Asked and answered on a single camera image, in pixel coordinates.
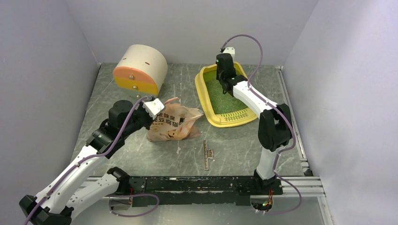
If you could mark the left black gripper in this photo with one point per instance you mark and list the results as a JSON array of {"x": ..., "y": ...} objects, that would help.
[{"x": 150, "y": 119}]

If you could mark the pink cat litter bag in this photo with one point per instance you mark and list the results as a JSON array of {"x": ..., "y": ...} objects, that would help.
[{"x": 175, "y": 122}]

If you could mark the white orange cylindrical bin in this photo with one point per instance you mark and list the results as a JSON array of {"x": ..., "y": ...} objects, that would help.
[{"x": 142, "y": 69}]

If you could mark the torn bag top strip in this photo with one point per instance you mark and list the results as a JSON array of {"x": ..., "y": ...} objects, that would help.
[{"x": 208, "y": 154}]

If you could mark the yellow green litter box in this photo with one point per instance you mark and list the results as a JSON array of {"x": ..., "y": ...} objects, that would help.
[{"x": 221, "y": 110}]

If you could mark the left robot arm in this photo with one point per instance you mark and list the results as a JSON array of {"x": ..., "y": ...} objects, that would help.
[{"x": 64, "y": 198}]

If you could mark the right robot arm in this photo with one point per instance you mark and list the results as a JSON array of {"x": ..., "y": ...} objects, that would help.
[{"x": 275, "y": 130}]

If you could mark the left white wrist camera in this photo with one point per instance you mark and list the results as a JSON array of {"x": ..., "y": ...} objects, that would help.
[{"x": 154, "y": 107}]

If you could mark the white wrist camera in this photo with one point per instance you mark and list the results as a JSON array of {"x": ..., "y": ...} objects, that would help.
[
  {"x": 230, "y": 50},
  {"x": 154, "y": 107}
]

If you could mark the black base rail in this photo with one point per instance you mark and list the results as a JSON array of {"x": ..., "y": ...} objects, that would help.
[{"x": 149, "y": 190}]

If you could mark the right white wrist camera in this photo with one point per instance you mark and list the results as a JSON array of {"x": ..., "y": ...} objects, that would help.
[{"x": 230, "y": 50}]

